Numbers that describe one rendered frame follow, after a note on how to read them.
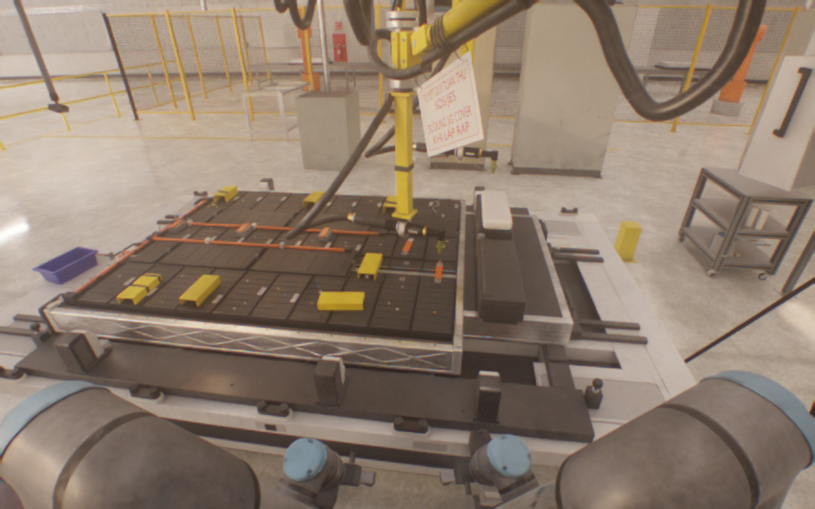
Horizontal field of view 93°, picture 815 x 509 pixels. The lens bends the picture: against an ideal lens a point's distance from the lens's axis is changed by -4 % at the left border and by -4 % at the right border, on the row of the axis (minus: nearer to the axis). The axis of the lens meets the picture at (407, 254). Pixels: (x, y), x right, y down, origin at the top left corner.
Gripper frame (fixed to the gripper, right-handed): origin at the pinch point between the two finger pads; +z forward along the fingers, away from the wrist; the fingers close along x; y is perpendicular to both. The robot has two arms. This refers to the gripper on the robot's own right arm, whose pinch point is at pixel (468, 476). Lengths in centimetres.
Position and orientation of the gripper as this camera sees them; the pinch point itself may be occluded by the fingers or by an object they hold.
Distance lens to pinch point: 131.5
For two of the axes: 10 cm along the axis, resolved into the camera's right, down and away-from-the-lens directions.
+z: -1.7, 6.0, 7.9
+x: 9.8, 0.0, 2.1
